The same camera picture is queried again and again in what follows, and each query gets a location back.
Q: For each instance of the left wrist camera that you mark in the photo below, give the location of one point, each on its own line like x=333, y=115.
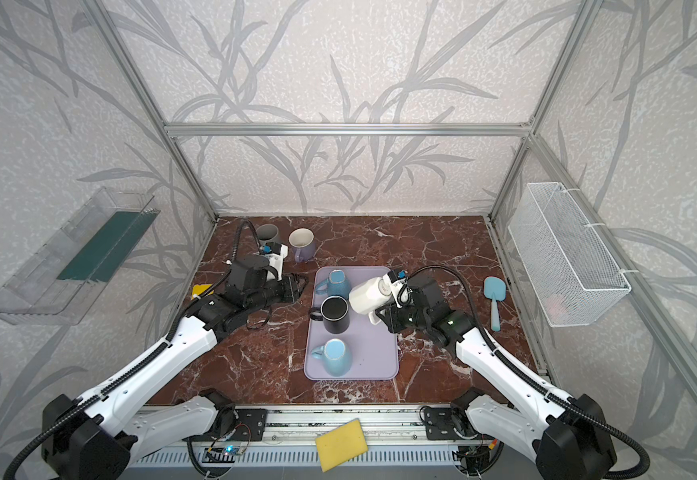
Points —
x=276, y=263

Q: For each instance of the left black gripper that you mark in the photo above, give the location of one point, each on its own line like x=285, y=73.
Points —
x=288, y=289

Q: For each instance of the yellow sponge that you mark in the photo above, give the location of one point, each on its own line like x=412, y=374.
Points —
x=341, y=445

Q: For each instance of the white wire basket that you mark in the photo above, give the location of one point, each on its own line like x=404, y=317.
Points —
x=575, y=277

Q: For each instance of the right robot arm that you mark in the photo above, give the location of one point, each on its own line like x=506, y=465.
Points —
x=567, y=437

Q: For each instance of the black mug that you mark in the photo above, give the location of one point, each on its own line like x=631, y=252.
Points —
x=333, y=313

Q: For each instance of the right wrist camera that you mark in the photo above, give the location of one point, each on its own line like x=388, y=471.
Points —
x=401, y=293

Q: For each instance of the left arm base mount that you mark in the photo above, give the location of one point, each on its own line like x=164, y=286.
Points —
x=242, y=425

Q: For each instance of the grey mug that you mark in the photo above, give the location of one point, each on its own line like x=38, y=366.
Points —
x=269, y=237

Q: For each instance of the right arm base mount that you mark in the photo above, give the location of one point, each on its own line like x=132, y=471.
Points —
x=445, y=423

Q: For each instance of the yellow spatula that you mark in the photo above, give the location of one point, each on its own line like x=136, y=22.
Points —
x=198, y=290

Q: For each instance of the blue dotted square mug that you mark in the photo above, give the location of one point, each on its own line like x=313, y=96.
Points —
x=336, y=284

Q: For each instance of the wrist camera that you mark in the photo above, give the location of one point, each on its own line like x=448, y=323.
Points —
x=276, y=263
x=401, y=293

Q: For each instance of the clear plastic shelf bin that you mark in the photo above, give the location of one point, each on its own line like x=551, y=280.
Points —
x=59, y=284

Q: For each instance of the green circuit board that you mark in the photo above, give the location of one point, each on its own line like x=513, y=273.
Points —
x=228, y=454

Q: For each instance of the white faceted mug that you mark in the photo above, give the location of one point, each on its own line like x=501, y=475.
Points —
x=366, y=298

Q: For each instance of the light blue mug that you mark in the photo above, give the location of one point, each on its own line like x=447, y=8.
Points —
x=335, y=356

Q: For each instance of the lavender plastic tray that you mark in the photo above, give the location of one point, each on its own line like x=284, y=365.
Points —
x=374, y=350

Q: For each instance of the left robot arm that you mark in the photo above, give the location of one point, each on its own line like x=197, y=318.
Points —
x=102, y=432

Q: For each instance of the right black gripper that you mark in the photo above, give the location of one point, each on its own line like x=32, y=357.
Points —
x=394, y=315

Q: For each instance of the lavender mug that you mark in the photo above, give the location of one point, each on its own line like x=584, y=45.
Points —
x=303, y=244

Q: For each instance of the light blue spatula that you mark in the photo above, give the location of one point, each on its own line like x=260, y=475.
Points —
x=495, y=289

